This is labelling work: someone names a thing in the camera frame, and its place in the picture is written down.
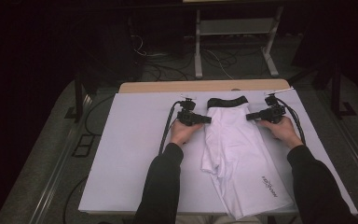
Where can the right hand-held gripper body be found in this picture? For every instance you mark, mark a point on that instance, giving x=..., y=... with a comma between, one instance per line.
x=273, y=114

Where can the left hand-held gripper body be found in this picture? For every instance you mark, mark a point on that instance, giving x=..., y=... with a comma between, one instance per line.
x=187, y=116

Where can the white pants with black waistband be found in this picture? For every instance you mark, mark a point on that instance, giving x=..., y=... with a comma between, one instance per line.
x=239, y=149

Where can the person's left hand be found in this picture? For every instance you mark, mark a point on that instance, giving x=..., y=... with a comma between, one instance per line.
x=181, y=132

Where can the person's right hand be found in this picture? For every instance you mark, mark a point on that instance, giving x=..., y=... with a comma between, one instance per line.
x=284, y=130

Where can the wooden table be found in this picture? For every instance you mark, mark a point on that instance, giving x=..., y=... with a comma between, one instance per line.
x=199, y=85

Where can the black metal stand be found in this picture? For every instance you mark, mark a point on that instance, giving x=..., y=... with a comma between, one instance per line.
x=337, y=90
x=78, y=93

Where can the white table cover sheet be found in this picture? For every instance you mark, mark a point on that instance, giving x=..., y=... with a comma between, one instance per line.
x=130, y=155

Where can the white metal desk frame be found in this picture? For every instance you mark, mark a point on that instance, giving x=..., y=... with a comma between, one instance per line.
x=236, y=26

